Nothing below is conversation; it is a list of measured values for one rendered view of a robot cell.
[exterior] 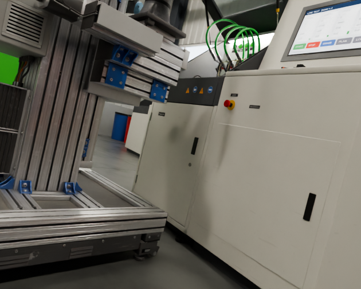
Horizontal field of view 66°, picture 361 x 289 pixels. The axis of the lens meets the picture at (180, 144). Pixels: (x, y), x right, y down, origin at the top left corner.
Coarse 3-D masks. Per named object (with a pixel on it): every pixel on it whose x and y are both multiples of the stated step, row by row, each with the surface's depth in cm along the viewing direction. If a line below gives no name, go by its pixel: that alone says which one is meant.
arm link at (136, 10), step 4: (128, 0) 178; (132, 0) 177; (136, 0) 178; (128, 4) 180; (132, 4) 178; (136, 4) 178; (140, 4) 180; (128, 8) 181; (132, 8) 180; (136, 8) 179; (140, 8) 181; (128, 12) 184; (132, 12) 182; (136, 12) 181
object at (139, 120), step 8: (144, 104) 582; (136, 112) 557; (144, 112) 520; (136, 120) 548; (144, 120) 513; (136, 128) 540; (144, 128) 506; (128, 136) 570; (136, 136) 532; (128, 144) 561; (136, 144) 525; (136, 152) 518
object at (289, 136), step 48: (288, 0) 167; (240, 96) 137; (288, 96) 115; (336, 96) 100; (240, 144) 131; (288, 144) 112; (336, 144) 97; (240, 192) 127; (288, 192) 108; (336, 192) 95; (240, 240) 122; (288, 240) 105; (336, 240) 98; (288, 288) 102; (336, 288) 106
